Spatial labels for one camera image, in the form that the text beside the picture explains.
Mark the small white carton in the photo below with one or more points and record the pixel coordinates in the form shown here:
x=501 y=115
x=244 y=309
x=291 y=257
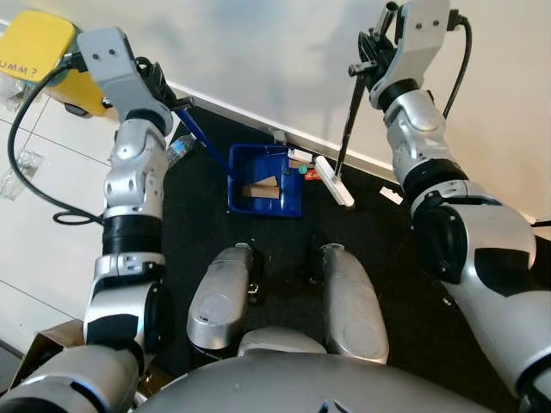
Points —
x=300 y=157

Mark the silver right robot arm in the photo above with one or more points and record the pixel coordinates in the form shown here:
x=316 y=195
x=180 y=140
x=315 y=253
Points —
x=482 y=249

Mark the yellow trash bin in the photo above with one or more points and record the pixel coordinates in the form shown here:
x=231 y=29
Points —
x=34 y=43

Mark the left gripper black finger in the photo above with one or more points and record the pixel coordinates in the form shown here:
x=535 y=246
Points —
x=183 y=101

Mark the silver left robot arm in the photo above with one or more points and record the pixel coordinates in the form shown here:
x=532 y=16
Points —
x=133 y=181

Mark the small red packet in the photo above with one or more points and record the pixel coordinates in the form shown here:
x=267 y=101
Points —
x=312 y=176

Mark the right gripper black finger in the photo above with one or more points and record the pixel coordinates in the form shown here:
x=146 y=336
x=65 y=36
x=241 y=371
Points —
x=363 y=69

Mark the silver robot leg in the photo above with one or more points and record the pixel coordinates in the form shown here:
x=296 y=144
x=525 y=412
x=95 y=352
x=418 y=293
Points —
x=219 y=297
x=353 y=301

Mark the silver robot right leg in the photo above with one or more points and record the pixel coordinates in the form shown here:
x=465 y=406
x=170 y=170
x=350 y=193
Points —
x=353 y=301

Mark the small metal wall fixture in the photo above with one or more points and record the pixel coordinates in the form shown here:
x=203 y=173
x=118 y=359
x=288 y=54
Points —
x=279 y=137

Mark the blue plastic dustpan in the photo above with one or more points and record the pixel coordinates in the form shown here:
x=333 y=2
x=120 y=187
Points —
x=258 y=163

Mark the small white paper scrap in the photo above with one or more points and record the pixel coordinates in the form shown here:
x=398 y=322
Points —
x=391 y=196

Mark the rectangular cardboard scrap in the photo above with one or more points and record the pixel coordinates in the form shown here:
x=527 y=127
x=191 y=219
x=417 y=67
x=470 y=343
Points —
x=258 y=193

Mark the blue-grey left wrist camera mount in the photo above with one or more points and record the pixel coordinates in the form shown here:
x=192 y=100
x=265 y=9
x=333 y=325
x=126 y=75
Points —
x=116 y=69

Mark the tapered cardboard scrap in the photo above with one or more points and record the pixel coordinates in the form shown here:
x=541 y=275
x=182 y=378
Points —
x=269 y=181

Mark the silver robot left leg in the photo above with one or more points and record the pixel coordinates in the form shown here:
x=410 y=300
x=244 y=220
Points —
x=219 y=297

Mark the clear plastic wrapper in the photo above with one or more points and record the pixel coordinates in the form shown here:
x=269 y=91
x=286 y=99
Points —
x=21 y=172
x=13 y=95

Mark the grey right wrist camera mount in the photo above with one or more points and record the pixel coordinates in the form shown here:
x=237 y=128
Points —
x=422 y=34

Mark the clear plastic bottle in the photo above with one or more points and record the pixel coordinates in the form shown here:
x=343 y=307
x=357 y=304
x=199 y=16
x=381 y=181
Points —
x=178 y=148

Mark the black floor mat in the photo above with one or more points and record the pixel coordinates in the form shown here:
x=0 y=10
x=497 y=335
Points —
x=379 y=258

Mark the grey robot torso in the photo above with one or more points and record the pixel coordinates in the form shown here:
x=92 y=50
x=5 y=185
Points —
x=318 y=387

